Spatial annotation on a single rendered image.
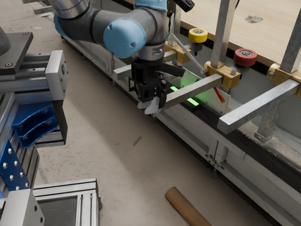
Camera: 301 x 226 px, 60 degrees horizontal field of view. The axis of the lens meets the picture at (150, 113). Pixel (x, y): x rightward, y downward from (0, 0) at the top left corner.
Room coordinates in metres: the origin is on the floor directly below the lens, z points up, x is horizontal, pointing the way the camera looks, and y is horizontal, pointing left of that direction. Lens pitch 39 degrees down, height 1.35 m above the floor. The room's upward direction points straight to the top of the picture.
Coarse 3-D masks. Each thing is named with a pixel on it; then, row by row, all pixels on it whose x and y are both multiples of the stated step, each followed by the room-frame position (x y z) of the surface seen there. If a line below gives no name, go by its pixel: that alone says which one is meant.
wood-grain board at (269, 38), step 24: (192, 0) 1.55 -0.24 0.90; (216, 0) 1.55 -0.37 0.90; (240, 0) 1.55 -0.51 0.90; (264, 0) 1.55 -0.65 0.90; (288, 0) 1.55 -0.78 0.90; (192, 24) 1.19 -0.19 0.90; (216, 24) 1.19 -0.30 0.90; (240, 24) 1.19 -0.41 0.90; (264, 24) 1.19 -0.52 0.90; (288, 24) 1.19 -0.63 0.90; (240, 48) 0.96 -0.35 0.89; (264, 48) 0.94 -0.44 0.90
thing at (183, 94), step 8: (240, 72) 0.86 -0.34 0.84; (200, 80) 0.77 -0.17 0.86; (208, 80) 0.77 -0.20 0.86; (216, 80) 0.78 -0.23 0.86; (184, 88) 0.72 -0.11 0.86; (192, 88) 0.72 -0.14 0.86; (200, 88) 0.74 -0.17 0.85; (208, 88) 0.76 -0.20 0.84; (168, 96) 0.68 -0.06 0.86; (176, 96) 0.68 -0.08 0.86; (184, 96) 0.69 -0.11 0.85; (192, 96) 0.72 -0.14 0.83; (168, 104) 0.66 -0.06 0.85
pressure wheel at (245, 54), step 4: (244, 48) 0.92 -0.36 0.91; (236, 52) 0.89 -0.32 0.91; (240, 52) 0.90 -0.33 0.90; (244, 52) 0.89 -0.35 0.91; (248, 52) 0.90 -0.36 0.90; (252, 52) 0.89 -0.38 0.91; (236, 56) 0.87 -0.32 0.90; (240, 56) 0.86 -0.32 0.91; (244, 56) 0.86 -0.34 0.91; (248, 56) 0.86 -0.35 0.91; (252, 56) 0.86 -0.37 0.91; (256, 56) 0.86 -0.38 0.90; (236, 60) 0.87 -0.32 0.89; (240, 60) 0.86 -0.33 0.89; (244, 60) 0.85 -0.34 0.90; (248, 60) 0.85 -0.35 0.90; (252, 60) 0.85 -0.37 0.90; (240, 64) 0.86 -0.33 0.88; (244, 64) 0.85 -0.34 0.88; (248, 64) 0.85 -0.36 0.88; (252, 64) 0.85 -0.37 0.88; (240, 76) 0.88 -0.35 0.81
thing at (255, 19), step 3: (249, 15) 1.25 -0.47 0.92; (255, 15) 1.24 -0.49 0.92; (246, 18) 1.25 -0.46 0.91; (249, 18) 1.24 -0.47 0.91; (252, 18) 1.24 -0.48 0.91; (255, 18) 1.24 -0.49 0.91; (258, 18) 1.23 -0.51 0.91; (261, 18) 1.25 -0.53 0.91; (249, 21) 1.22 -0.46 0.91; (252, 21) 1.21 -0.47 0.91; (255, 21) 1.21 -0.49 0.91; (258, 21) 1.22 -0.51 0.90
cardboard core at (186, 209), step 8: (168, 192) 0.86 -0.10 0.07; (176, 192) 0.85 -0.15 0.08; (176, 200) 0.81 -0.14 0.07; (184, 200) 0.80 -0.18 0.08; (176, 208) 0.78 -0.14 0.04; (184, 208) 0.76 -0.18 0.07; (192, 208) 0.76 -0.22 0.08; (184, 216) 0.73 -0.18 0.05; (192, 216) 0.72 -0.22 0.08; (200, 216) 0.71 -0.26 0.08; (192, 224) 0.68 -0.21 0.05; (200, 224) 0.67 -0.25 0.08; (208, 224) 0.67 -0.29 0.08
